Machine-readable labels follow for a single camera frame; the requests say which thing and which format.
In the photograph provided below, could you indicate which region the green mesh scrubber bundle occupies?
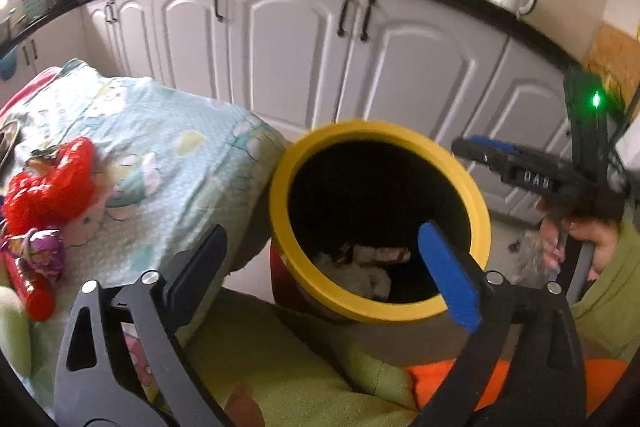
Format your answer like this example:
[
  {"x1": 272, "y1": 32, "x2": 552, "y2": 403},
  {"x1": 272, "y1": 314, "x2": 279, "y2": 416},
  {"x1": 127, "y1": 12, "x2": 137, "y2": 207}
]
[{"x1": 0, "y1": 286, "x2": 32, "y2": 377}]

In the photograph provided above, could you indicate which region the red cylindrical cup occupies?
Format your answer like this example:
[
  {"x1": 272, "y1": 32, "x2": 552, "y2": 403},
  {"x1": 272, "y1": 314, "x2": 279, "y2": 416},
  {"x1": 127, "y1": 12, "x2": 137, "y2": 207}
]
[{"x1": 1, "y1": 251, "x2": 55, "y2": 323}]

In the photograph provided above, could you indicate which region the purple snack wrapper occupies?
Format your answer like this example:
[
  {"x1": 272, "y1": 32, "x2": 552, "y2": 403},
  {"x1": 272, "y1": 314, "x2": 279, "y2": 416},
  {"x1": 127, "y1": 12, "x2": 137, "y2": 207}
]
[{"x1": 1, "y1": 229, "x2": 66, "y2": 283}]

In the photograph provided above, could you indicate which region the red plastic bag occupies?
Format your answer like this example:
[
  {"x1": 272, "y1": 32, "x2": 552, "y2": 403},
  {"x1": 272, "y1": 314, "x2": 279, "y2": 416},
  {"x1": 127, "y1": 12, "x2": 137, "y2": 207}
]
[{"x1": 2, "y1": 136, "x2": 96, "y2": 235}]

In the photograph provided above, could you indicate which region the yellow rim trash bin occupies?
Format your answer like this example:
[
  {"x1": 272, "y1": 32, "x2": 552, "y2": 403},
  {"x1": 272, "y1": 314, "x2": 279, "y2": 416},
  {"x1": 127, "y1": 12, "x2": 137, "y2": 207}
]
[{"x1": 269, "y1": 120, "x2": 491, "y2": 324}]

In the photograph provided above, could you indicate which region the right hand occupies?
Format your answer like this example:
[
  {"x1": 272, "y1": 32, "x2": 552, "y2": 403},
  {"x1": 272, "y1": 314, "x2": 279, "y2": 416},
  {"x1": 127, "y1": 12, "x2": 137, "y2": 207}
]
[{"x1": 537, "y1": 199, "x2": 620, "y2": 283}]

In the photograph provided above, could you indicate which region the left hand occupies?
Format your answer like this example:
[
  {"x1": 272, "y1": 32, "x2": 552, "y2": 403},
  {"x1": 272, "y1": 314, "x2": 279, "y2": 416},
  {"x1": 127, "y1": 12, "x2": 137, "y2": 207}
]
[{"x1": 224, "y1": 384, "x2": 265, "y2": 427}]

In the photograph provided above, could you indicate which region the hello kitty green blanket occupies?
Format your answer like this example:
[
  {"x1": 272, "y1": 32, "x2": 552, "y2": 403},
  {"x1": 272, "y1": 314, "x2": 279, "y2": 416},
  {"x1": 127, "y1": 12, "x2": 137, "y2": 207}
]
[{"x1": 1, "y1": 60, "x2": 286, "y2": 410}]

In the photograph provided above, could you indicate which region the metal plate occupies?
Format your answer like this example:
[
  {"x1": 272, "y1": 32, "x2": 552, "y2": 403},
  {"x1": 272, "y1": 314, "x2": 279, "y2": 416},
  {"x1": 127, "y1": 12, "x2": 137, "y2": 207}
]
[{"x1": 0, "y1": 119, "x2": 21, "y2": 169}]

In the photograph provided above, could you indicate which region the pink bed sheet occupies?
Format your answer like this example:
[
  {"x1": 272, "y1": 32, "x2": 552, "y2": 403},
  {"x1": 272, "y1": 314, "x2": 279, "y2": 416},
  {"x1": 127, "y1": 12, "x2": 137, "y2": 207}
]
[{"x1": 0, "y1": 66, "x2": 62, "y2": 117}]

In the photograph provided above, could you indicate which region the blue hanging basket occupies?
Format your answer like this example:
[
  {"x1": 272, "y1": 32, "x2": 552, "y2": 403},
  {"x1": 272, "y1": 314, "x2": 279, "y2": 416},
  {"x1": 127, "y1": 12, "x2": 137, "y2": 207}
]
[{"x1": 0, "y1": 49, "x2": 17, "y2": 81}]

